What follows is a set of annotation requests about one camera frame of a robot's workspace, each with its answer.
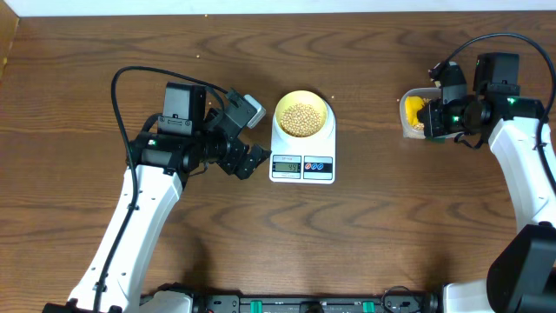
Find yellow plastic scoop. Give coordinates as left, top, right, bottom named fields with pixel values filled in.
left=405, top=96, right=425, bottom=129

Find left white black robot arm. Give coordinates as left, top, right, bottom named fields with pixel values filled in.
left=43, top=82, right=270, bottom=313

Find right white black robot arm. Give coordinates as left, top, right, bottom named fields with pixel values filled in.
left=416, top=53, right=555, bottom=312

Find white digital kitchen scale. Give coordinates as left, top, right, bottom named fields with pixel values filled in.
left=268, top=98, right=336, bottom=184

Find soybeans in bowl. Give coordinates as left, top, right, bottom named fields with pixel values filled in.
left=280, top=103, right=323, bottom=137

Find yellow plastic bowl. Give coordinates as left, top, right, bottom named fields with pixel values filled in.
left=275, top=90, right=328, bottom=132

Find clear container of soybeans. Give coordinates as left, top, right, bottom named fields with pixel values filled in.
left=399, top=88, right=441, bottom=139

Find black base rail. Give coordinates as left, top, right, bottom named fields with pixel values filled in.
left=141, top=282, right=533, bottom=313

